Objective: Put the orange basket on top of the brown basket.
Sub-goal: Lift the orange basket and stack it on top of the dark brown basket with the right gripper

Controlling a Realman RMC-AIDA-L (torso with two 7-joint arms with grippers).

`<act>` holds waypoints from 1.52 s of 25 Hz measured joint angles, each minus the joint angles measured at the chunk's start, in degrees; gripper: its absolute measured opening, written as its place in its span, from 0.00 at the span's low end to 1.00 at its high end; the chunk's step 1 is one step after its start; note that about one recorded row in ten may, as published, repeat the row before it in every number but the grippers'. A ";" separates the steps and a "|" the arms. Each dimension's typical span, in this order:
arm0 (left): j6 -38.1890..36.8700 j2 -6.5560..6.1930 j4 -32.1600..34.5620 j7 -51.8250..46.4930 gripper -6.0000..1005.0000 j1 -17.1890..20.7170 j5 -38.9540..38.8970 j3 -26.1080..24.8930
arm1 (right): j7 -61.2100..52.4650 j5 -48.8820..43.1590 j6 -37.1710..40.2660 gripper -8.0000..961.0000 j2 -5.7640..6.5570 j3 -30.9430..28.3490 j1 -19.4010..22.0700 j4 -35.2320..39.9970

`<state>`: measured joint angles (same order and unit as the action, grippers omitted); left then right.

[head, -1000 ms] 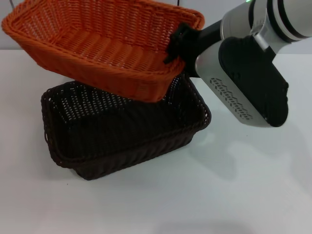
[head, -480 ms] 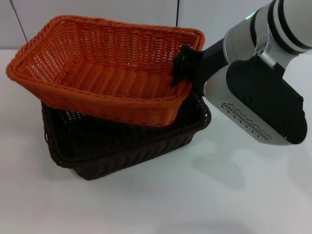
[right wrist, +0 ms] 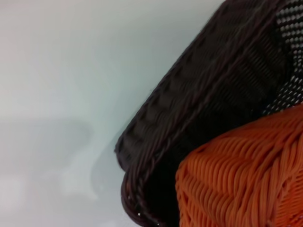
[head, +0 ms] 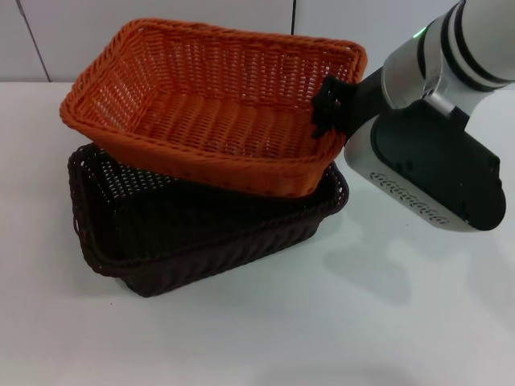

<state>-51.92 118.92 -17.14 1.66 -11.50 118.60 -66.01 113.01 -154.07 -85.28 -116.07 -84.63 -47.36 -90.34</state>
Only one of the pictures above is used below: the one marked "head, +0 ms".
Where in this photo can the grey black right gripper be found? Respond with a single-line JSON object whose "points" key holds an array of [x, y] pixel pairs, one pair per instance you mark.
{"points": [[434, 169]]}

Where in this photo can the dark brown woven basket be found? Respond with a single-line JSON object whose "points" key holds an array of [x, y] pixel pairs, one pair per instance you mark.
{"points": [[225, 237]]}

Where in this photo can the orange woven plastic basket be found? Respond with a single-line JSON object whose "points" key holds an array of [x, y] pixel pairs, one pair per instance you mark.
{"points": [[209, 116]]}

